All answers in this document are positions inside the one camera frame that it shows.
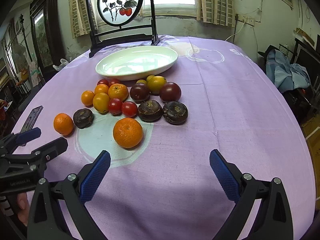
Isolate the dark water chestnut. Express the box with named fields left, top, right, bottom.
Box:
left=163, top=101, right=188, bottom=125
left=73, top=108, right=94, bottom=129
left=138, top=100, right=163, bottom=122

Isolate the white power cable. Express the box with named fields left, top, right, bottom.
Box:
left=224, top=18, right=247, bottom=42

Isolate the wall power outlet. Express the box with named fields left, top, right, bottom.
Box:
left=235, top=14, right=255, bottom=26

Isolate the small orange kumquat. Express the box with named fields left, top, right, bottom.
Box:
left=81, top=90, right=95, bottom=107

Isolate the small orange citrus back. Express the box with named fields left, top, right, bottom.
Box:
left=94, top=83, right=109, bottom=95

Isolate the red cherry tomato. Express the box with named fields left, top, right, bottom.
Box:
left=121, top=101, right=138, bottom=118
left=108, top=98, right=123, bottom=116
left=109, top=79, right=121, bottom=86
left=97, top=79, right=109, bottom=86

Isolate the smartphone on table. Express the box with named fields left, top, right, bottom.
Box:
left=20, top=106, right=43, bottom=133

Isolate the left beige curtain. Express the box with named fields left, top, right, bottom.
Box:
left=69, top=0, right=91, bottom=39

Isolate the purple printed tablecloth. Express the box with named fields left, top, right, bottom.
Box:
left=11, top=35, right=316, bottom=240

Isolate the dark purple plum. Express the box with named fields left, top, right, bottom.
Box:
left=159, top=82, right=182, bottom=102
left=130, top=83, right=150, bottom=103

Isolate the wrinkled orange mandarin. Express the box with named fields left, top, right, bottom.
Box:
left=108, top=83, right=129, bottom=101

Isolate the white plastic bag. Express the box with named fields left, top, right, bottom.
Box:
left=53, top=59, right=69, bottom=72

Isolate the large yellow orange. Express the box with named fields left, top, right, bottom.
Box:
left=147, top=76, right=167, bottom=95

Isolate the person's left hand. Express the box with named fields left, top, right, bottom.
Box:
left=17, top=192, right=30, bottom=226

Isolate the small orange mandarin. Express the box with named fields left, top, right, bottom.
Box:
left=53, top=113, right=74, bottom=136

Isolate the large orange mandarin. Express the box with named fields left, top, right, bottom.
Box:
left=113, top=118, right=143, bottom=148

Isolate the beige curtain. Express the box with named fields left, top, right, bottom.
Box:
left=196, top=0, right=235, bottom=28
left=69, top=0, right=91, bottom=39

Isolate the right beige curtain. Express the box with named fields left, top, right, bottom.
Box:
left=196, top=0, right=235, bottom=28

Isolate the dark framed mirror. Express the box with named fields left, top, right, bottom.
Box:
left=30, top=0, right=65, bottom=75

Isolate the blue clothes pile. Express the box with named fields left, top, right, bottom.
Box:
left=266, top=49, right=311, bottom=93

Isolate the yellow-orange citrus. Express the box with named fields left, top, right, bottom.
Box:
left=93, top=92, right=110, bottom=114

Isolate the white oval plate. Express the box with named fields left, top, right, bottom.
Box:
left=95, top=46, right=178, bottom=81

